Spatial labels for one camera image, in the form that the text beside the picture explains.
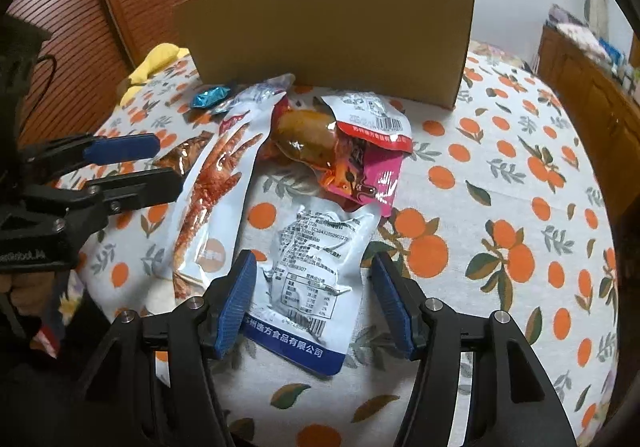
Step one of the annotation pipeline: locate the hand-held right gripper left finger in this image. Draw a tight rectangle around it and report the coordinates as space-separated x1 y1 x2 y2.
75 249 258 447

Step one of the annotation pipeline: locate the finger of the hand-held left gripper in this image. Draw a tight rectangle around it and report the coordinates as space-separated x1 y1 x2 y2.
22 133 162 184
25 167 184 234

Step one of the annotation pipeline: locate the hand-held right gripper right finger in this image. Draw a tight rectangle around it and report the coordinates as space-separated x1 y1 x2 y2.
369 251 568 447

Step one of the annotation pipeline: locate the silver chicken feet snack packet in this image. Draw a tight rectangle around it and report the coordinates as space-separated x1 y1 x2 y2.
152 73 297 303

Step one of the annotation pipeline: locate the white blue-edged snack packet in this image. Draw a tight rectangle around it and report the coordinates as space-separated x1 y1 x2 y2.
235 199 383 378

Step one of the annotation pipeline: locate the blue foil candy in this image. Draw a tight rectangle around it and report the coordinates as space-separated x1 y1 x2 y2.
191 84 240 110

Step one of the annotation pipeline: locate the pink snack packet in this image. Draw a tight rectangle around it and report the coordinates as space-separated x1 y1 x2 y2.
320 137 406 218

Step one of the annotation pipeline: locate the clear brown meat snack packet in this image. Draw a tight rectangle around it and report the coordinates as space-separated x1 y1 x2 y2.
269 99 347 174

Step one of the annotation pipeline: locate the white red-edged snack packet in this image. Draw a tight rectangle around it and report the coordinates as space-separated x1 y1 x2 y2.
320 94 414 156

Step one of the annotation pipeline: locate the brown cardboard box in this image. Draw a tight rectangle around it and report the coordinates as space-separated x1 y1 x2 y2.
171 0 477 110

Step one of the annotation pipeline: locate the person's left hand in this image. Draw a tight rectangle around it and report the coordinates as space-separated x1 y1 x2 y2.
0 273 66 318

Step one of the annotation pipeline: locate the yellow cloth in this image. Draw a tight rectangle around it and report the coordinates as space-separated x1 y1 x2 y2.
120 43 191 106

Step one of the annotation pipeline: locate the orange print tablecloth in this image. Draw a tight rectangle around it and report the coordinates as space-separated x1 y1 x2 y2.
55 42 621 447

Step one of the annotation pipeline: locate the brown wooden cabinet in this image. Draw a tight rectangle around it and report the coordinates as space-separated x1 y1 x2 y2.
537 24 640 208

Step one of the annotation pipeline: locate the black cable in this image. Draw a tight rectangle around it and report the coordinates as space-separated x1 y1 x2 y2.
20 54 57 128

